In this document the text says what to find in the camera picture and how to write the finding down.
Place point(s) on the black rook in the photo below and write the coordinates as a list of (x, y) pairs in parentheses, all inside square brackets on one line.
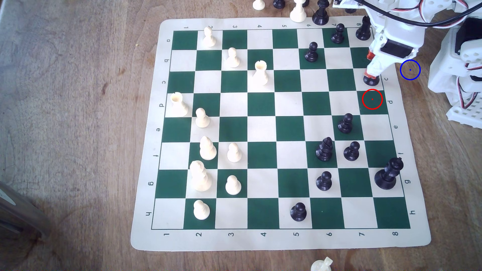
[(371, 80), (362, 32)]

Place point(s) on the black pawn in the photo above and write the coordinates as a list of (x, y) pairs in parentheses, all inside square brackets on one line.
[(298, 212), (311, 52), (338, 34), (351, 151), (345, 124), (324, 181), (279, 3)]

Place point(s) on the white pawn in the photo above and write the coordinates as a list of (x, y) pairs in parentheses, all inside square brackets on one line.
[(233, 185), (232, 58), (258, 4), (201, 210), (202, 118), (209, 37), (234, 153)]

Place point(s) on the white bishop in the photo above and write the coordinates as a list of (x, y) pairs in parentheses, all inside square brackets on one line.
[(298, 13), (207, 148)]

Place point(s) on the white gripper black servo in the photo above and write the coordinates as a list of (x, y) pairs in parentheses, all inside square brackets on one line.
[(396, 49)]

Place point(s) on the dark grey metal object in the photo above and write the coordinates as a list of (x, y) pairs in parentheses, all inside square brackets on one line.
[(19, 210)]

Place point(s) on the black bishop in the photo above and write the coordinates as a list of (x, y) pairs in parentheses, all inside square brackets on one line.
[(325, 149)]

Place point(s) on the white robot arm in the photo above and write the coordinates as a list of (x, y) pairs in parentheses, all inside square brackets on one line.
[(444, 66)]

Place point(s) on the green white vinyl chess mat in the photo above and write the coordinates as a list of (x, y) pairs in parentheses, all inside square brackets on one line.
[(263, 130)]

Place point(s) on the white queen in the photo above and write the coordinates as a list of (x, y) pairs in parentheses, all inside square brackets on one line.
[(200, 177)]

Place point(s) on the black king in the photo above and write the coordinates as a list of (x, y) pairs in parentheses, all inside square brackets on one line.
[(388, 175)]

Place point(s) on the black queen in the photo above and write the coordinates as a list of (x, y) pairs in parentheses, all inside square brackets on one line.
[(321, 15)]

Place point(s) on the white knight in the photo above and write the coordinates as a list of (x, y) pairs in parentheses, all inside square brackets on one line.
[(321, 265)]

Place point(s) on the white rook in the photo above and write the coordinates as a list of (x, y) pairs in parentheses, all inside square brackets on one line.
[(260, 73), (178, 105)]

